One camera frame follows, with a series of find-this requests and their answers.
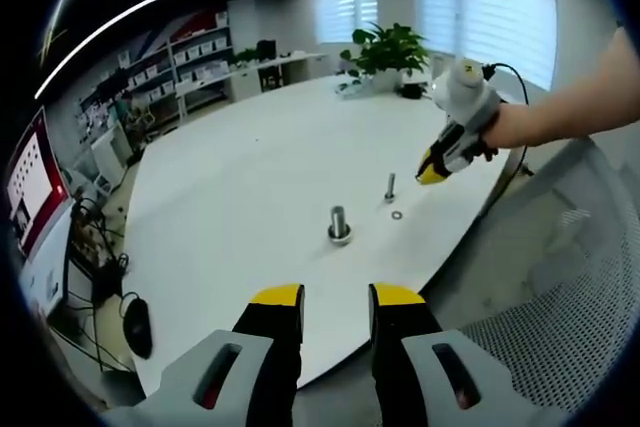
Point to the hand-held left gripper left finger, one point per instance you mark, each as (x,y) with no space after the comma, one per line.
(220,397)

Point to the white long workbench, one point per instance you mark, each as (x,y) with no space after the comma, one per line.
(260,74)

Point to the wide window with blinds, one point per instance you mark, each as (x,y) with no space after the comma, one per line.
(492,12)

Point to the white storage shelf unit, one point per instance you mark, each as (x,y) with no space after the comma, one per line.
(195,54)

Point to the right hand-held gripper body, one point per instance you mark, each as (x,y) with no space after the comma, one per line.
(467,97)

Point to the black boxy device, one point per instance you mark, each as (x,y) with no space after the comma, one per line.
(266,49)

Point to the grey mesh office chair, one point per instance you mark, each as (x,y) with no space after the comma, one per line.
(560,267)

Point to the large steel threaded stud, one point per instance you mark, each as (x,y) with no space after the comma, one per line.
(339,217)

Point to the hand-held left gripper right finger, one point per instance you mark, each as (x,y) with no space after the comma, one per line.
(425,397)

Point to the red screen computer monitor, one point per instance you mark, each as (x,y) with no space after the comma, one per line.
(35,182)

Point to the potted green plant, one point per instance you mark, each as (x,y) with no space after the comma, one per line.
(387,49)

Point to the small steel threaded stud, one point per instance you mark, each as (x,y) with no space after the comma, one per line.
(390,184)

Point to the white side desk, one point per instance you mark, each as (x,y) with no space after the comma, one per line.
(52,267)

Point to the person's right hand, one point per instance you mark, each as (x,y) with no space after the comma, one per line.
(505,127)

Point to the black computer mouse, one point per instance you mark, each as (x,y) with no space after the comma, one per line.
(137,329)

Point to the black power adapter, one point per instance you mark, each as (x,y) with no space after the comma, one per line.
(412,91)

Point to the white low cabinet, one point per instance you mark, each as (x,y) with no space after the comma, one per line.
(112,149)

